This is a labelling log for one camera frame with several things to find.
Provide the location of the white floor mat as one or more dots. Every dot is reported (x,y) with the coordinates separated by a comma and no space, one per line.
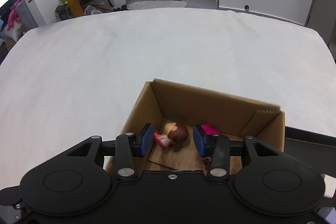
(145,5)

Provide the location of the magenta figurine toy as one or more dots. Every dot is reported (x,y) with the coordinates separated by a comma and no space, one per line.
(209,130)

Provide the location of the brown-haired doll figurine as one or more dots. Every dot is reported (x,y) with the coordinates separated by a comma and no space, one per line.
(173,134)

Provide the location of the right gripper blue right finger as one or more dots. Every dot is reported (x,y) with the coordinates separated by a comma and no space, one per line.
(217,148)

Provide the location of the black shallow tray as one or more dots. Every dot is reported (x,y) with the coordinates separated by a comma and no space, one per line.
(315,150)

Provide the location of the brown cardboard box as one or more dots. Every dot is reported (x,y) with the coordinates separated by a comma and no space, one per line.
(160,102)

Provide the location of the white tablecloth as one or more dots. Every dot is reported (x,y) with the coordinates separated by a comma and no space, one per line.
(67,81)

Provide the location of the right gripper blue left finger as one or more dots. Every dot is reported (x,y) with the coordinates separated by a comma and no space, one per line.
(129,146)

